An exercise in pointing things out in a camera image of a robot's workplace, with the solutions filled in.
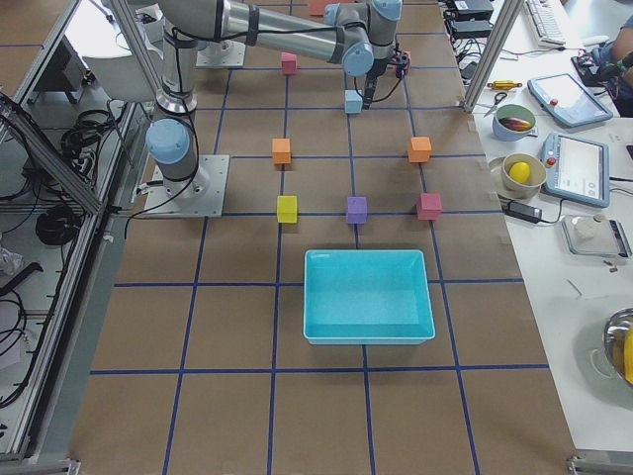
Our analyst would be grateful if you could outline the black gripper teal-tray side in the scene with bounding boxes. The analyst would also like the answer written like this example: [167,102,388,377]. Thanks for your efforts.
[362,58,391,110]

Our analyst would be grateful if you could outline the light blue foam block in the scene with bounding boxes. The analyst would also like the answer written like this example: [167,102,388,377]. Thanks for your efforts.
[344,89,363,115]

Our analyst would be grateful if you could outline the silver robot arm near teal tray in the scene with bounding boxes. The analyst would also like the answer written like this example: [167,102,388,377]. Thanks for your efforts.
[145,1,403,200]

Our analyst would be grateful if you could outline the pink foam block centre right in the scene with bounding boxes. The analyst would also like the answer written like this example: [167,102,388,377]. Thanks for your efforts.
[280,51,298,76]

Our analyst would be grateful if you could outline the orange foam block table edge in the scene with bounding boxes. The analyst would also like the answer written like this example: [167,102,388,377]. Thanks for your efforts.
[407,137,432,163]

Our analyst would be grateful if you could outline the purple foam block near teal tray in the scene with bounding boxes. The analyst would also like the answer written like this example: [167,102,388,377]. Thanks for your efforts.
[346,196,368,225]

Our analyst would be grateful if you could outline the gold metal cylinder tool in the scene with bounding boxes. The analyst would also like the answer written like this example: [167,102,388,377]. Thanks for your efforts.
[487,80,523,91]

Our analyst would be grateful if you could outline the pink foam block far corner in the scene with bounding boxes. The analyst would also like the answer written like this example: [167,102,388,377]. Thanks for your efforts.
[415,193,443,221]

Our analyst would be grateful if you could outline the light blue bowl with fruit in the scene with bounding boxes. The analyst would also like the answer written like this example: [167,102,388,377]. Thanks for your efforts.
[492,104,536,142]

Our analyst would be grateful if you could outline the yellow foam block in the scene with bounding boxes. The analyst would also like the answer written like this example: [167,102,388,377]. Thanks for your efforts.
[276,195,299,224]

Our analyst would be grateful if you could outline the cream bowl with lemon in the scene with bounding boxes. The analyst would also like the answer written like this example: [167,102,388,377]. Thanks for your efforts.
[500,153,547,199]

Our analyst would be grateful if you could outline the white keyboard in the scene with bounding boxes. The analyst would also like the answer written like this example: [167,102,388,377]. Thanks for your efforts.
[523,0,566,48]

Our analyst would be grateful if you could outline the blue teach pendant far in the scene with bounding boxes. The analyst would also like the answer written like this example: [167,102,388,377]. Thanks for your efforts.
[527,73,613,128]

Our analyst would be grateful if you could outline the blue teach pendant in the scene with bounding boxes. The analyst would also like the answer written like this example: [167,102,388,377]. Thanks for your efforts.
[527,73,613,128]
[540,133,610,209]

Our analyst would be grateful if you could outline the black power adapter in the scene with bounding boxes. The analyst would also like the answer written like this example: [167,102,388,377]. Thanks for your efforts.
[504,201,542,224]

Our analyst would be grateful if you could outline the teal plastic tray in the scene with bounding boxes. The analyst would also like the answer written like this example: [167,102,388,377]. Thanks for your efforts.
[303,249,435,345]

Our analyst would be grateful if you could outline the blue teach pendant near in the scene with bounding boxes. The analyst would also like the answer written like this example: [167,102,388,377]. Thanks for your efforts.
[540,133,610,209]

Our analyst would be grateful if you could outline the kitchen scale with object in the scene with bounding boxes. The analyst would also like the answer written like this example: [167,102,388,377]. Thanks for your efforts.
[561,215,632,258]

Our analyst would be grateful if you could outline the steel bowl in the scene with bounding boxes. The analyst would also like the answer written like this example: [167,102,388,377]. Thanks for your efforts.
[574,308,632,412]

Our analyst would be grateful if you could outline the black-handled scissors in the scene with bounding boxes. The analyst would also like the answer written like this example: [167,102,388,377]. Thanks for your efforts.
[485,91,507,117]

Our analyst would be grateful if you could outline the aluminium frame post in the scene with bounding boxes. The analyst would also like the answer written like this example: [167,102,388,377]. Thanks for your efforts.
[463,0,522,113]

